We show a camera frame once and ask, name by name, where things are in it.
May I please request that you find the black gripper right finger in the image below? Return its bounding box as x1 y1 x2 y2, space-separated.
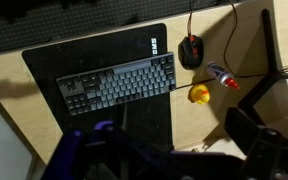
224 107 288 180

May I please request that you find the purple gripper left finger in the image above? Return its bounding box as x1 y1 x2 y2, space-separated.
42 121 243 180

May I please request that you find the black desk mat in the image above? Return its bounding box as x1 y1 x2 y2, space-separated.
22 24 173 151

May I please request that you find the black monitor stand leg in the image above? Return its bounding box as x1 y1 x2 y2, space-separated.
238 9 288 125

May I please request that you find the grey mechanical keyboard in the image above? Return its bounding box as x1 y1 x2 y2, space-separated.
56 53 176 116

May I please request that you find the glue bottle red cap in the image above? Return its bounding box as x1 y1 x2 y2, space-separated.
206 62 239 89

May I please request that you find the yellow rubber duck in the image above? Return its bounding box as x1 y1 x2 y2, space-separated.
189 84 210 104

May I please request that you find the black red computer mouse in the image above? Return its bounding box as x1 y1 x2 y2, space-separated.
178 35 204 70

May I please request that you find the black mouse cable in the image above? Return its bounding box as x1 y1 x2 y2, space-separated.
175 0 278 90

